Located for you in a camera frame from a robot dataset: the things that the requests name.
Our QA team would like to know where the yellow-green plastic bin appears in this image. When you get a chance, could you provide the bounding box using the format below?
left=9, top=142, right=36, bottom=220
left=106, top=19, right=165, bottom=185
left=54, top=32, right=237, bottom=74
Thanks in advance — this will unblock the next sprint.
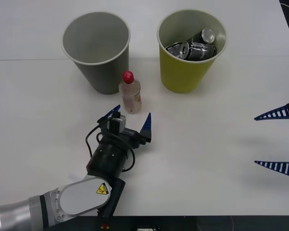
left=157, top=9, right=228, bottom=94

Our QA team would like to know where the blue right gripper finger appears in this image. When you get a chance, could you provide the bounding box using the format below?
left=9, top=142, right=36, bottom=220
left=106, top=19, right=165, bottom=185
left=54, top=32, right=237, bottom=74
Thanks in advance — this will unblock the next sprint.
left=254, top=100, right=289, bottom=121
left=254, top=160, right=289, bottom=180

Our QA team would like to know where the black patterned drink can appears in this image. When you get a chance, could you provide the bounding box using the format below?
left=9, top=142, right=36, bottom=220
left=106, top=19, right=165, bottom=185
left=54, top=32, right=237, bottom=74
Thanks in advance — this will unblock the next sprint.
left=165, top=42, right=183, bottom=58
left=185, top=28, right=216, bottom=45
left=179, top=41, right=218, bottom=61

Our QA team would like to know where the grey plastic bin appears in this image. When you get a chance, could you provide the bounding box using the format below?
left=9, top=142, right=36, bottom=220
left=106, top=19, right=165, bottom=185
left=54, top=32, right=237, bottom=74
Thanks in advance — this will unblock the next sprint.
left=61, top=12, right=131, bottom=95

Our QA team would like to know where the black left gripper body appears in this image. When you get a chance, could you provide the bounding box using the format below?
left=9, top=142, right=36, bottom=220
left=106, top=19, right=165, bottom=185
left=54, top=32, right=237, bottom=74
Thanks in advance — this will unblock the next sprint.
left=98, top=118, right=147, bottom=150

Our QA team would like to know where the clear bottle with red cap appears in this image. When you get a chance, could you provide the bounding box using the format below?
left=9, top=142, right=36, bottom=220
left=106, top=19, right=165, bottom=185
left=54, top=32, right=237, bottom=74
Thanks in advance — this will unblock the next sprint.
left=119, top=70, right=143, bottom=115

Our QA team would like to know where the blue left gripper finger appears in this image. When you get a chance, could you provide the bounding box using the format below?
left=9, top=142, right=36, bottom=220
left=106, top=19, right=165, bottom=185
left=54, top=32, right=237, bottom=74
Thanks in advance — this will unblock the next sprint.
left=97, top=104, right=121, bottom=123
left=138, top=112, right=152, bottom=144

